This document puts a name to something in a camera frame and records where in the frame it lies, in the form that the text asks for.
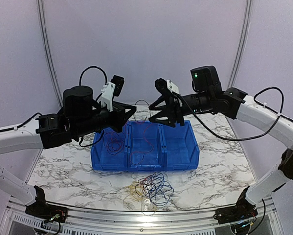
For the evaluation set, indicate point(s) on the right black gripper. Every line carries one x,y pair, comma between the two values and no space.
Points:
174,111

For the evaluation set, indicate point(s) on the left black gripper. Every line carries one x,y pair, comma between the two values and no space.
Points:
121,116

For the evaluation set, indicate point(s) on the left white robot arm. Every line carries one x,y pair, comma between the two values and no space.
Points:
79,116

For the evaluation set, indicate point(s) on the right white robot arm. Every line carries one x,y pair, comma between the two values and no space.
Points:
209,97

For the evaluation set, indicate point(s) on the left blue storage bin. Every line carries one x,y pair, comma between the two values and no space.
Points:
109,150

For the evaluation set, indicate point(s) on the blue storage bin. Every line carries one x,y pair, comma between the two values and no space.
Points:
144,148
181,148
109,150

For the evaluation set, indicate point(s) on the middle blue storage bin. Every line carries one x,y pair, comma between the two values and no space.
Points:
144,148

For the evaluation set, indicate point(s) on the right blue storage bin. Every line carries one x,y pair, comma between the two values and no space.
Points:
181,148

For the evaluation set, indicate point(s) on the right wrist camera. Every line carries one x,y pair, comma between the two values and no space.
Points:
166,87

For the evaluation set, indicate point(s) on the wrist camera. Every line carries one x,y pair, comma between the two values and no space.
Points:
110,91
166,87

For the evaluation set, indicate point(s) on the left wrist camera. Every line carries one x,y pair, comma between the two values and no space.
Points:
110,91

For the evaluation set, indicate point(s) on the right aluminium frame post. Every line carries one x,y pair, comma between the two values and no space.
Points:
241,44

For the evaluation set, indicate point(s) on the aluminium frame post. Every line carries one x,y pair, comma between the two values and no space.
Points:
241,44
47,51

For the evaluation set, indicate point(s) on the left aluminium frame post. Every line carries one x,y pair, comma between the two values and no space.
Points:
47,51

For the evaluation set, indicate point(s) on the aluminium front rail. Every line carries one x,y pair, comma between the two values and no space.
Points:
86,221

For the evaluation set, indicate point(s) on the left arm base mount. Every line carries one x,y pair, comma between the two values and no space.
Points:
41,209

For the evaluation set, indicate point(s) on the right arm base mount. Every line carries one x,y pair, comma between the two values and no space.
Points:
240,211

